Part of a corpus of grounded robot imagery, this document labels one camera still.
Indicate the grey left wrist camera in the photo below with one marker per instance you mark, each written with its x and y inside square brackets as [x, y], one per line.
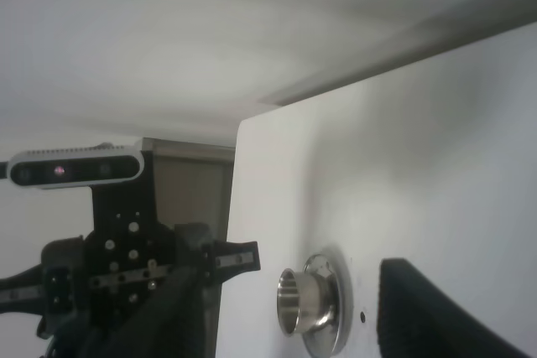
[74, 167]

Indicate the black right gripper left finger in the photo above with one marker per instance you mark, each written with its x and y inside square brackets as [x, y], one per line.
[171, 323]

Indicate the steel saucer near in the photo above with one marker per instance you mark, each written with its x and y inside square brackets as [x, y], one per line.
[332, 327]

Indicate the steel teacup near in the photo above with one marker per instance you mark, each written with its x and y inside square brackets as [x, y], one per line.
[305, 302]

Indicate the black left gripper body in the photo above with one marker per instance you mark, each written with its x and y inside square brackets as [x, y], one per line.
[96, 283]

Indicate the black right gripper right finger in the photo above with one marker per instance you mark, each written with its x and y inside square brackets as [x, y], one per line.
[416, 319]

